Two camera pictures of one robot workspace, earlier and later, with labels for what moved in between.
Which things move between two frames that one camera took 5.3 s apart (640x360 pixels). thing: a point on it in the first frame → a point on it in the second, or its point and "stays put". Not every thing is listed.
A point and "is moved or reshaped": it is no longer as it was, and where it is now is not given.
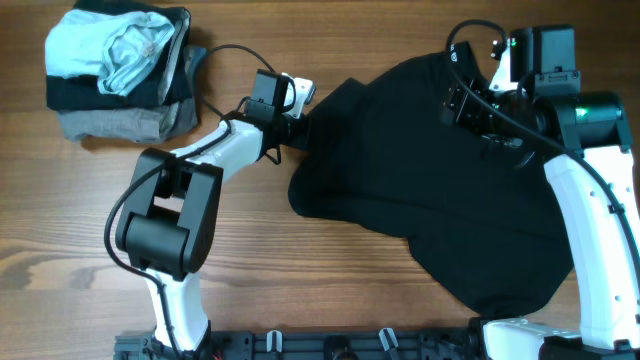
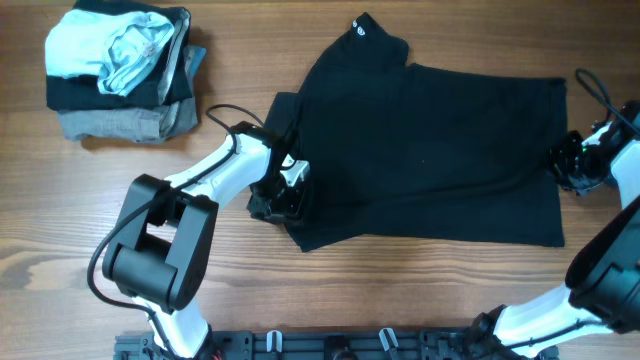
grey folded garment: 138,124 stays put
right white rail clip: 384,340 stays put
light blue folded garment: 124,48 stays put
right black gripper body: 477,116 → 578,162
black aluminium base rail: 413,344 stays put
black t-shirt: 484,224 is moved or reshaped
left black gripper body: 296,131 → 274,194
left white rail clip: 279,340 stays put
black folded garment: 169,82 stays put
